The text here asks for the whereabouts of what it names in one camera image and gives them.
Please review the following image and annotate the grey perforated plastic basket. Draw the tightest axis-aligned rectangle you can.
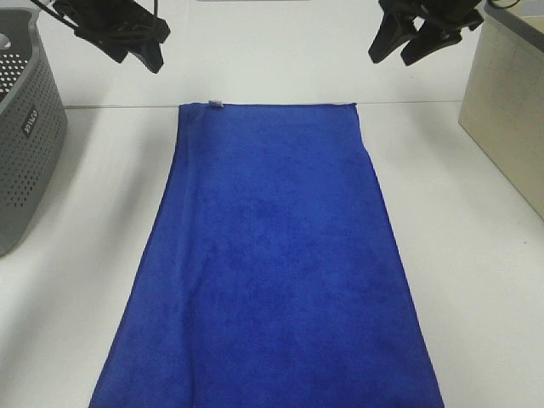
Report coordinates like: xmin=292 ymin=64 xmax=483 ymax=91
xmin=1 ymin=7 xmax=67 ymax=255

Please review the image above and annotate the blue towel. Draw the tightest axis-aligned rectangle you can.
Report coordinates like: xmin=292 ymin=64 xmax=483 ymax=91
xmin=90 ymin=103 xmax=444 ymax=407

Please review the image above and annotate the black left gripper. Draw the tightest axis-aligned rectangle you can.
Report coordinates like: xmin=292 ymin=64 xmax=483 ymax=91
xmin=32 ymin=0 xmax=170 ymax=74

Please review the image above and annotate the white towel label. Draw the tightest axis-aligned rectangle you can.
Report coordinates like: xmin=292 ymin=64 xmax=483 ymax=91
xmin=208 ymin=99 xmax=224 ymax=109

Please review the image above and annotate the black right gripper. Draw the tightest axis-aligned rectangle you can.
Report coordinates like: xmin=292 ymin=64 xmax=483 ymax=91
xmin=368 ymin=1 xmax=483 ymax=66

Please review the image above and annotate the beige storage box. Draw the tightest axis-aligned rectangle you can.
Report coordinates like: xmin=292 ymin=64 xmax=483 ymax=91
xmin=459 ymin=1 xmax=543 ymax=215

